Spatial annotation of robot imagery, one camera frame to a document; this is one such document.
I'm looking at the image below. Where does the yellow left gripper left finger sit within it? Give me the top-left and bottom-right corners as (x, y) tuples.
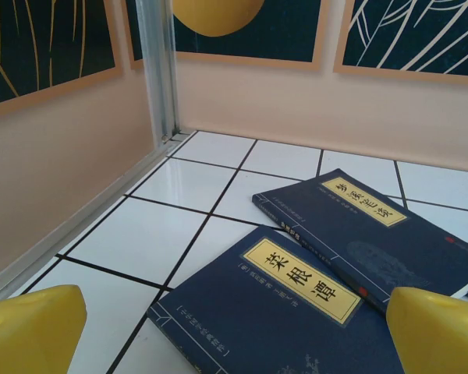
(0, 284), (88, 374)

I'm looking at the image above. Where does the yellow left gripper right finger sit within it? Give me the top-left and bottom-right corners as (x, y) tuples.
(385, 287), (468, 374)

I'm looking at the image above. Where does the navy book with yellow label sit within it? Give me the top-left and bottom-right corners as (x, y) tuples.
(252, 168), (468, 315)

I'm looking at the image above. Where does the navy book with flower print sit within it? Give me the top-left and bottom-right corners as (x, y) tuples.
(146, 225), (406, 374)

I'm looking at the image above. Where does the aluminium floor side rail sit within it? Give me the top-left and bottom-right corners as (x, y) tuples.
(0, 130), (190, 304)

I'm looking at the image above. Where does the aluminium corner post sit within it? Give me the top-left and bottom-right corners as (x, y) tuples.
(140, 0), (180, 143)

